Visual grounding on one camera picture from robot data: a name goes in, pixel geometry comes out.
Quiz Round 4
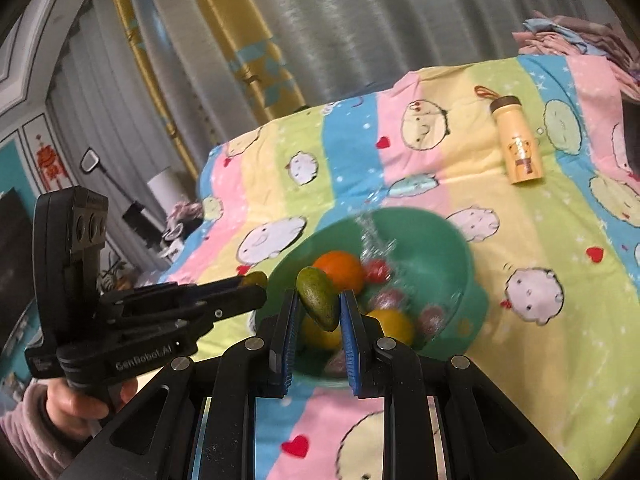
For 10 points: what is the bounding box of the white board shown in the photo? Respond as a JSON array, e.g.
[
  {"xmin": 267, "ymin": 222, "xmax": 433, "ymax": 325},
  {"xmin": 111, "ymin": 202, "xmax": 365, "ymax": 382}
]
[{"xmin": 147, "ymin": 166, "xmax": 187, "ymax": 207}]

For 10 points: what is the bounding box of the potted plant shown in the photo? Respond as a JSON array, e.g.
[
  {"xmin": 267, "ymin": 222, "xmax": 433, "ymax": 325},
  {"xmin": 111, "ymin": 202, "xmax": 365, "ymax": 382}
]
[{"xmin": 97, "ymin": 255, "xmax": 136, "ymax": 291}]

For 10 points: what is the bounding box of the yellow lemon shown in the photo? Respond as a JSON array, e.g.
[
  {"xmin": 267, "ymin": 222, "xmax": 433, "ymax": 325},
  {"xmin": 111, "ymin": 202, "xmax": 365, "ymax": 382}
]
[{"xmin": 367, "ymin": 308, "xmax": 416, "ymax": 348}]

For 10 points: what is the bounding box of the golden patterned curtain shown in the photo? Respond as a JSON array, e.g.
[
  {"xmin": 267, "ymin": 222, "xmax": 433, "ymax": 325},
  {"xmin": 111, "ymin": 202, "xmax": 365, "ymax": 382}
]
[{"xmin": 107, "ymin": 0, "xmax": 308, "ymax": 181}]

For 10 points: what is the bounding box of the striped cartoon printed blanket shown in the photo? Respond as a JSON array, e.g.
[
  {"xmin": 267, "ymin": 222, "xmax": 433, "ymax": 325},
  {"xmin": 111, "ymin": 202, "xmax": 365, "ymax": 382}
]
[{"xmin": 165, "ymin": 52, "xmax": 640, "ymax": 480}]

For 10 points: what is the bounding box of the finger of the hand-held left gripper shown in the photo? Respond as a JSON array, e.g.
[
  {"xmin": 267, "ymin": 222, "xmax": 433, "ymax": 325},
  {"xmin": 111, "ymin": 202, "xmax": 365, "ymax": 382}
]
[
  {"xmin": 124, "ymin": 286, "xmax": 268, "ymax": 333},
  {"xmin": 102, "ymin": 276, "xmax": 251, "ymax": 311}
]

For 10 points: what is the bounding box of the black television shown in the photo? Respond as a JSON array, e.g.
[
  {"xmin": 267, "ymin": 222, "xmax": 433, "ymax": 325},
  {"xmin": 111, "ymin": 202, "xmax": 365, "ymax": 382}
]
[{"xmin": 0, "ymin": 187, "xmax": 48, "ymax": 356}]

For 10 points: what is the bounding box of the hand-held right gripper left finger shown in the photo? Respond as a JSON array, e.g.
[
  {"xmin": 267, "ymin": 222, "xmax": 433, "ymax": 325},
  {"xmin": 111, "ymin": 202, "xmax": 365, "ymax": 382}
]
[{"xmin": 60, "ymin": 289, "xmax": 301, "ymax": 480}]

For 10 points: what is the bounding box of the black upright vacuum cleaner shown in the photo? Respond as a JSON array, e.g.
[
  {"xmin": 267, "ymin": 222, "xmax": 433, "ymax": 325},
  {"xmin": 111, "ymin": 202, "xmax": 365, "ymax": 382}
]
[{"xmin": 80, "ymin": 147, "xmax": 168, "ymax": 253}]

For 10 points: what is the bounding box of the grey curtain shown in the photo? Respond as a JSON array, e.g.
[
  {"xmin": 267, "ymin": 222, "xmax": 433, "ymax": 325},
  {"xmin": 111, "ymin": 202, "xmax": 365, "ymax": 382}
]
[{"xmin": 47, "ymin": 0, "xmax": 621, "ymax": 181}]

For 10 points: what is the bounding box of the yellow-green mango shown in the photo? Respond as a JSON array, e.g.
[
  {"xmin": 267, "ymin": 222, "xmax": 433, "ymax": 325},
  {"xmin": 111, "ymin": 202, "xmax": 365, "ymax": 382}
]
[{"xmin": 299, "ymin": 312, "xmax": 345, "ymax": 352}]

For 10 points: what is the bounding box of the plastic-wrapped red fruit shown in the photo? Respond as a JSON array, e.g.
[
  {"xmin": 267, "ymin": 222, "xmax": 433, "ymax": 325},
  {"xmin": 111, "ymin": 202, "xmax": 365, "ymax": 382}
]
[
  {"xmin": 370, "ymin": 287, "xmax": 407, "ymax": 311},
  {"xmin": 417, "ymin": 305, "xmax": 446, "ymax": 337},
  {"xmin": 324, "ymin": 349, "xmax": 349, "ymax": 377},
  {"xmin": 364, "ymin": 259, "xmax": 392, "ymax": 283}
]

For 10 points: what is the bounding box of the pink cloth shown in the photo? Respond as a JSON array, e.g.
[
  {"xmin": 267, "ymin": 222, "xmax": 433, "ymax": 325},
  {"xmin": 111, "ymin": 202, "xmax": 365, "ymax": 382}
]
[{"xmin": 167, "ymin": 200, "xmax": 205, "ymax": 231}]

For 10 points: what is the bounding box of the person's left forearm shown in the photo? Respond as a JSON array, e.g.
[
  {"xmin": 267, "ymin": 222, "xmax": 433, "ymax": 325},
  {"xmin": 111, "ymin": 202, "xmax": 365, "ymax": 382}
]
[{"xmin": 0, "ymin": 384, "xmax": 81, "ymax": 480}]

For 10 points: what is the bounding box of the orange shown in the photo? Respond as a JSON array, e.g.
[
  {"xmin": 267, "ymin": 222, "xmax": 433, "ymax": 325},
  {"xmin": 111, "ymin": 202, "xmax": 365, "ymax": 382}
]
[{"xmin": 312, "ymin": 251, "xmax": 367, "ymax": 295}]

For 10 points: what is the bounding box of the person's left hand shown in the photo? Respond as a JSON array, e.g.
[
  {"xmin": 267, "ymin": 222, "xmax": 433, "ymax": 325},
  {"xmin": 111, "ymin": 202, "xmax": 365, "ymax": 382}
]
[{"xmin": 42, "ymin": 374, "xmax": 138, "ymax": 420}]

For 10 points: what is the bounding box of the yellow cartoon bottle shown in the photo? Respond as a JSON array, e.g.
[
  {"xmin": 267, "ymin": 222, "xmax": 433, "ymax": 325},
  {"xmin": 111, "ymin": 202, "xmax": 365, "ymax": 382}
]
[{"xmin": 474, "ymin": 85, "xmax": 548, "ymax": 187}]

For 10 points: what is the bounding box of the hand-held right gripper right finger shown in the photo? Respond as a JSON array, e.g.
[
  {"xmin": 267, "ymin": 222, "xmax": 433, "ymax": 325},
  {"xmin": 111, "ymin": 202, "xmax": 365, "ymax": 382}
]
[{"xmin": 340, "ymin": 290, "xmax": 583, "ymax": 480}]

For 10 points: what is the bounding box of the black and white bag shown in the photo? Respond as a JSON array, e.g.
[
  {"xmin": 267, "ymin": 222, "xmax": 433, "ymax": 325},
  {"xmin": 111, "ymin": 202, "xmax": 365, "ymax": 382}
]
[{"xmin": 162, "ymin": 230, "xmax": 190, "ymax": 261}]

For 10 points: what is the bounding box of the red knot wall ornament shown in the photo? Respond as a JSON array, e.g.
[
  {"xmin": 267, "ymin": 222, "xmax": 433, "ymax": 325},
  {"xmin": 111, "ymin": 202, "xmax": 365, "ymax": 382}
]
[{"xmin": 35, "ymin": 132, "xmax": 69, "ymax": 181}]

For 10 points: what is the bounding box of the green plastic basin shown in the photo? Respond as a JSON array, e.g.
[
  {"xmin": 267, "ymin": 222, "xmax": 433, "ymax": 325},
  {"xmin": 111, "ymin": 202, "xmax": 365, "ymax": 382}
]
[{"xmin": 260, "ymin": 207, "xmax": 488, "ymax": 388}]

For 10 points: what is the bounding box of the pile of folded clothes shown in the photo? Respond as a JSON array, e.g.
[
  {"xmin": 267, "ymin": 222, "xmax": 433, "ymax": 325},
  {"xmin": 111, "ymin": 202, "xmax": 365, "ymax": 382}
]
[{"xmin": 512, "ymin": 9, "xmax": 640, "ymax": 93}]

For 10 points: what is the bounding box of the clear plastic wrap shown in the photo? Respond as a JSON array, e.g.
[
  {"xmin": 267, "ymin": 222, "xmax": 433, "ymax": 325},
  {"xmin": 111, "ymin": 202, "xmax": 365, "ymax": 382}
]
[{"xmin": 354, "ymin": 210, "xmax": 398, "ymax": 263}]

